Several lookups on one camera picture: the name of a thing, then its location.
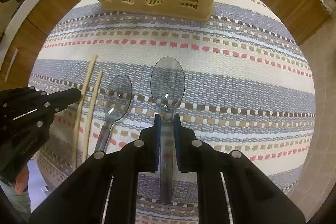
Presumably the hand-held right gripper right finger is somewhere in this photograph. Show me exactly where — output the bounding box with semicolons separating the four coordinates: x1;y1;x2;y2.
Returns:
173;113;306;224

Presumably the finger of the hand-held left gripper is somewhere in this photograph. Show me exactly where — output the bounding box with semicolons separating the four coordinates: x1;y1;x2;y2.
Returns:
42;88;81;115

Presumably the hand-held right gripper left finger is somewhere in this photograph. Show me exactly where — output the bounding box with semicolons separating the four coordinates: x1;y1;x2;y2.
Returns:
29;113;161;224

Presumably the wooden chopstick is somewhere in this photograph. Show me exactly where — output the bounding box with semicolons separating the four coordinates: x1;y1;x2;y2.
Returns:
73;54;98;170
82;69;103;165

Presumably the large clear plastic spoon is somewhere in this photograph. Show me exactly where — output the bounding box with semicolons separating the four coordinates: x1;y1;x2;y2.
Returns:
150;56;186;205

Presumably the person's left forearm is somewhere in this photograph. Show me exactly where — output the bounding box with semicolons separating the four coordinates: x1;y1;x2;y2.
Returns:
0;164;31;214

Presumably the small clear plastic spoon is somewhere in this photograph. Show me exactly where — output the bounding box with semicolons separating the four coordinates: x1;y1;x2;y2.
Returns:
93;74;133;155

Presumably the striped woven tablecloth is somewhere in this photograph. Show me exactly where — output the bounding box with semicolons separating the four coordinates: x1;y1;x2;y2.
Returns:
28;0;315;224

